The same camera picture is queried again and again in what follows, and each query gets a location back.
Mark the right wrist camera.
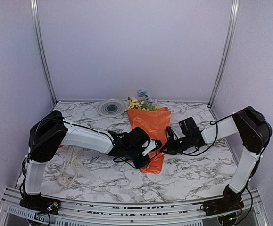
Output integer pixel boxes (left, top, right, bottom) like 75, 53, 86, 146
165, 126, 178, 141

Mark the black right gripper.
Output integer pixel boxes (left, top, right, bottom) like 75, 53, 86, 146
160, 135, 192, 155

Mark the aluminium frame post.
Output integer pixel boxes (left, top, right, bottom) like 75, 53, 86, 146
30, 0, 57, 104
208, 0, 240, 108

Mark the yellow daisy fake bunch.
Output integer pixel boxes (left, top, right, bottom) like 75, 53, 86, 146
126, 99, 150, 111

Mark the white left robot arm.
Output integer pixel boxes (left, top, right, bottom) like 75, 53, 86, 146
23, 111, 156, 210

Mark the green leafy fake stem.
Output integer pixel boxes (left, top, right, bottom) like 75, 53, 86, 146
141, 100, 160, 111

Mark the blue fake flower stem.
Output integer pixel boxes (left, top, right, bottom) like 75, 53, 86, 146
137, 89, 157, 105

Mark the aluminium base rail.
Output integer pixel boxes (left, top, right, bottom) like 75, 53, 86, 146
0, 187, 269, 226

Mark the brown orange wrapping paper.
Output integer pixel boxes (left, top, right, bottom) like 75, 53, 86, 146
127, 107, 171, 174

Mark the cream ribbon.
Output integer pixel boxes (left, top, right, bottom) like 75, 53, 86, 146
57, 145, 83, 188

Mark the grey ringed plate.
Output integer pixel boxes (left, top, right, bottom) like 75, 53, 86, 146
97, 99, 127, 118

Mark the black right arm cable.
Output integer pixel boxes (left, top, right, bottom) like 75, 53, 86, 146
165, 120, 273, 156

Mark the aluminium frame post right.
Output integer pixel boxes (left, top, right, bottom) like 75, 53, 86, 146
208, 0, 240, 108

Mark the aluminium frame post left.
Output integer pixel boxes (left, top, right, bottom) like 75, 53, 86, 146
30, 0, 57, 104

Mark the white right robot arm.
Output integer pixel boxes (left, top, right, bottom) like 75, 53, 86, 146
163, 106, 270, 201

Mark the pink rose fake stem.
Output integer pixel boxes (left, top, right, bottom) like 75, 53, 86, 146
127, 97, 138, 102

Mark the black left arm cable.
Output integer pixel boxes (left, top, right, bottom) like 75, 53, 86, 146
112, 157, 139, 169

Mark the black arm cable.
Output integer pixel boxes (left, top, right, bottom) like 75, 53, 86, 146
165, 120, 273, 156
112, 157, 139, 169

